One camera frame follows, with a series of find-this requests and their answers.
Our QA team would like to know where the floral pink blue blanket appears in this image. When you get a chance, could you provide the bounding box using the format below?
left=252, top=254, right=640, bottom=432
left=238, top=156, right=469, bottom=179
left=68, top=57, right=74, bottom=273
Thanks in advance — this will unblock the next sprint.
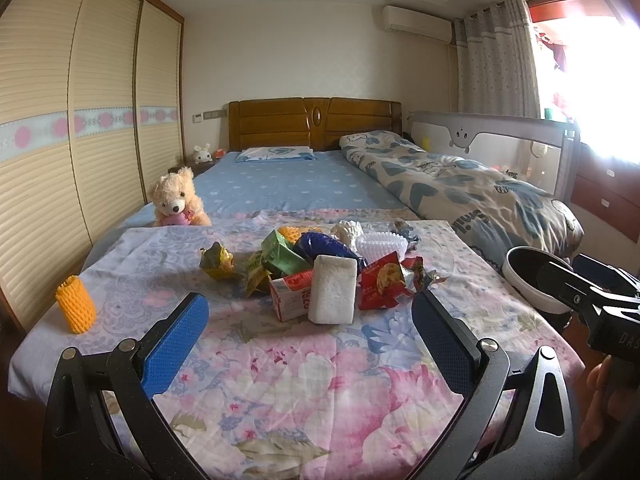
left=8, top=207, right=586, bottom=480

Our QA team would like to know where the white black trash bin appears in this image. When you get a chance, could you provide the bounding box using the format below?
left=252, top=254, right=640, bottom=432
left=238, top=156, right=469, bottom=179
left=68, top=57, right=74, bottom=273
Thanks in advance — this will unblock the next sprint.
left=502, top=246, right=573, bottom=315

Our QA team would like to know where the wooden headboard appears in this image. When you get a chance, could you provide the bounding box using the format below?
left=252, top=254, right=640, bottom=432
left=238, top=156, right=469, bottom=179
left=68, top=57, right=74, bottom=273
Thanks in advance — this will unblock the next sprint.
left=228, top=98, right=402, bottom=152

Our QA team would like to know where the red cookie snack wrapper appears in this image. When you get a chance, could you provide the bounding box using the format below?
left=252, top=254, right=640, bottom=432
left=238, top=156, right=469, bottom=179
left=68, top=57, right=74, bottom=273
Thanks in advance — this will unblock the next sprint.
left=358, top=252, right=407, bottom=310

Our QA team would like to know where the grey dotted curtain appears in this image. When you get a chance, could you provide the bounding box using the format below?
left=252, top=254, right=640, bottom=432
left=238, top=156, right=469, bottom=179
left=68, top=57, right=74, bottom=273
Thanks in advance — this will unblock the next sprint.
left=454, top=0, right=542, bottom=119

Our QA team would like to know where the white rabbit toy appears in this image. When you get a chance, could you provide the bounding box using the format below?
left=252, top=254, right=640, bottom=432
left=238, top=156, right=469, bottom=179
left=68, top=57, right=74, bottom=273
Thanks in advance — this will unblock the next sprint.
left=193, top=143, right=214, bottom=165

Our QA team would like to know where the white foam sponge block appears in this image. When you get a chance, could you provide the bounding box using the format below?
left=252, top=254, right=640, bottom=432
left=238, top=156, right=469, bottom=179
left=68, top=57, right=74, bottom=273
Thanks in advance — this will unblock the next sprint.
left=308, top=255, right=358, bottom=325

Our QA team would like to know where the orange foam net sleeve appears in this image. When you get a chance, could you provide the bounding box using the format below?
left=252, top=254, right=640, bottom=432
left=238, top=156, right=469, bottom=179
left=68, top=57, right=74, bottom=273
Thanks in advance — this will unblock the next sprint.
left=55, top=275, right=96, bottom=334

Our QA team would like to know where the blue white pillow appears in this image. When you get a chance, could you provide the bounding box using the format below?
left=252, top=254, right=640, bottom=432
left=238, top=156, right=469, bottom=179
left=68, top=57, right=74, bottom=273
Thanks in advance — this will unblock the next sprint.
left=235, top=146, right=316, bottom=162

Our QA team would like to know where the yellow crumpled snack wrapper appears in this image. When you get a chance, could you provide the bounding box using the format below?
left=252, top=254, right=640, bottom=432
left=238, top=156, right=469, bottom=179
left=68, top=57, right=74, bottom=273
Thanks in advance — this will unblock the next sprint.
left=200, top=242, right=239, bottom=281

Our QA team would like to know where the right hand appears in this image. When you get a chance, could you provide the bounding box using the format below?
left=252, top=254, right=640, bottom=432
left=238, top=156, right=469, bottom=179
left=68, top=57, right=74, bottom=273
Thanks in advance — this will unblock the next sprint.
left=578, top=356, right=638, bottom=448

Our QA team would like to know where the red silver foil wrapper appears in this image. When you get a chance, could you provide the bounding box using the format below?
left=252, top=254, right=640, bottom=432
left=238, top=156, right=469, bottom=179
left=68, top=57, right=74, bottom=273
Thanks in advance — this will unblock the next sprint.
left=400, top=257, right=447, bottom=294

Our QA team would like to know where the beige teddy bear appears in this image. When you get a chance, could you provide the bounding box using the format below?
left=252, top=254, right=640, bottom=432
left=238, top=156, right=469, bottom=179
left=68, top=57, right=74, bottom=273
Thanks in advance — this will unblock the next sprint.
left=151, top=167, right=210, bottom=226

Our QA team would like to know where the wall switch panel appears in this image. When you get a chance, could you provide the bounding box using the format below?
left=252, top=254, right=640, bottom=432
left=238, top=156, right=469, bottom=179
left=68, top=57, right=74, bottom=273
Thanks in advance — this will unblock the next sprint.
left=192, top=110, right=227, bottom=124

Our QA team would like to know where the grey heart pattern duvet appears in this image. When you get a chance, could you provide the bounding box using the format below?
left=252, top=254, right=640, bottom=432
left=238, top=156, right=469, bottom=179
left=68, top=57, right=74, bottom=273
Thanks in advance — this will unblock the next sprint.
left=340, top=130, right=584, bottom=270

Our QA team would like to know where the grey bed guard rail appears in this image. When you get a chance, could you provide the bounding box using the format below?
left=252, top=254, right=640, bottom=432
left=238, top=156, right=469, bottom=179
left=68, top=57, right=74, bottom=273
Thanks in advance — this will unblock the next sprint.
left=406, top=112, right=580, bottom=203

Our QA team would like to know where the blue plastic bag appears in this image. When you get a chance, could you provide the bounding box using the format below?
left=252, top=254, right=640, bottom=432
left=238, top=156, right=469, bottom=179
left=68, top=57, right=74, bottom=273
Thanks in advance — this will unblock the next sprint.
left=294, top=231, right=366, bottom=269

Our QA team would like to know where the beige sliding wardrobe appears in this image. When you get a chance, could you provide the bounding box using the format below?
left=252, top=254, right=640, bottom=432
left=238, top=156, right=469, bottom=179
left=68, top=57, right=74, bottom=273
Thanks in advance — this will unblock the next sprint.
left=1, top=0, right=184, bottom=330

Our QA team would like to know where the green carton box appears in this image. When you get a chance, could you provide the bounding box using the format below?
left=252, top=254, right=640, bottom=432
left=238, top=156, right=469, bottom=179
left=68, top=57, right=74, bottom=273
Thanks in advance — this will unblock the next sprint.
left=245, top=230, right=311, bottom=297

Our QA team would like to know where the white wall air conditioner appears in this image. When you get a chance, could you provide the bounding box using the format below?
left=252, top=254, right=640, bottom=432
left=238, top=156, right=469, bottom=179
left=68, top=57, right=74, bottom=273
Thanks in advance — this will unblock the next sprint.
left=382, top=6, right=452, bottom=44

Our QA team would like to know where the dark wooden nightstand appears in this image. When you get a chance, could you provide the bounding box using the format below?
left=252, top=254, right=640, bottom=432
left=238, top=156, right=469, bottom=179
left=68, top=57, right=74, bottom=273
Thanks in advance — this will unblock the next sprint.
left=168, top=160, right=217, bottom=178

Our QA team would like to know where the red white carton box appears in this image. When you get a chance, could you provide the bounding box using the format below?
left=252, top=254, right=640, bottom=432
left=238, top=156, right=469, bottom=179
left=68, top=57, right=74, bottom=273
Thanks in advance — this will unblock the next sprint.
left=270, top=270, right=312, bottom=322

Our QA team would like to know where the crumpled blue patterned wrapper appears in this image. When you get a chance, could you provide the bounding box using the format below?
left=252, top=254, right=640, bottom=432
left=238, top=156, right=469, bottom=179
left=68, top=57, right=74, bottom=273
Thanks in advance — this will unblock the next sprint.
left=392, top=219, right=420, bottom=252

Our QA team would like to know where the red white drawer cabinet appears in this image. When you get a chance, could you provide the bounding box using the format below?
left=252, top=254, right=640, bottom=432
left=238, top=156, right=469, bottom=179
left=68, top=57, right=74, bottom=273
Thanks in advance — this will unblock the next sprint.
left=570, top=143, right=639, bottom=274

